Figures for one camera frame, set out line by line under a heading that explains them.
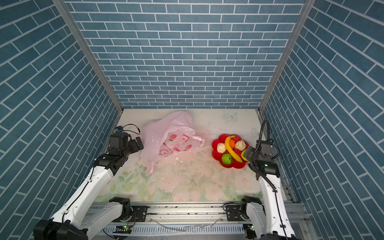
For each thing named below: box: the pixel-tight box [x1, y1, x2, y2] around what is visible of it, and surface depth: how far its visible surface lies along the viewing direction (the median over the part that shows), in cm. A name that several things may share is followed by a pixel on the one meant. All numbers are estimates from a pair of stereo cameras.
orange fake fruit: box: [229, 139, 235, 150], surface depth 96 cm
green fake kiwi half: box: [221, 153, 233, 165], surface depth 89 cm
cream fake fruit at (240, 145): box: [235, 140, 247, 151], surface depth 95 cm
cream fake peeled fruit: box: [217, 142, 227, 154], surface depth 95 cm
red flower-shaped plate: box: [212, 134, 250, 169], surface depth 93 cm
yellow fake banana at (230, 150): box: [225, 135, 243, 163], surface depth 91 cm
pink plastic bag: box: [140, 111, 206, 175], surface depth 91 cm
